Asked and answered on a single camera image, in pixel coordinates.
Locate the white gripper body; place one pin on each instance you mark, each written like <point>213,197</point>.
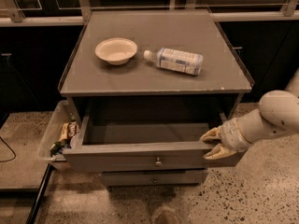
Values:
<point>232,136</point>

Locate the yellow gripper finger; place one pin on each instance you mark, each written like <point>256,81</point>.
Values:
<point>212,135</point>
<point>219,152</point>

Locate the grey top drawer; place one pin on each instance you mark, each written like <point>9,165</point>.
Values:
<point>130,145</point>

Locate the grey drawer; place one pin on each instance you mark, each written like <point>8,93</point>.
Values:
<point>148,178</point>
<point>130,145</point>

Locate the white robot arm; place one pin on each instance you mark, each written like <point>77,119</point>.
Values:
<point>277,115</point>

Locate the grey drawer cabinet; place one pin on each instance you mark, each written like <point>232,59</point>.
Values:
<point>138,90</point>

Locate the grey bottom drawer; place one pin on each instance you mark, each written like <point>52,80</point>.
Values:
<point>148,178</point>

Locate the clear plastic water bottle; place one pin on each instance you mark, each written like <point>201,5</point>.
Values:
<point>175,60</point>

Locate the white paper bowl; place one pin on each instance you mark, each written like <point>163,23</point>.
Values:
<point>116,51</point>

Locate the snack bag in bin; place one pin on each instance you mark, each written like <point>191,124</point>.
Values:
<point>69,130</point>

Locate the clear plastic storage bin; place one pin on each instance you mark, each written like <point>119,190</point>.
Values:
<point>59,117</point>

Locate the metal railing frame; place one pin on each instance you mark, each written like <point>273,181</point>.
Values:
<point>76,12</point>

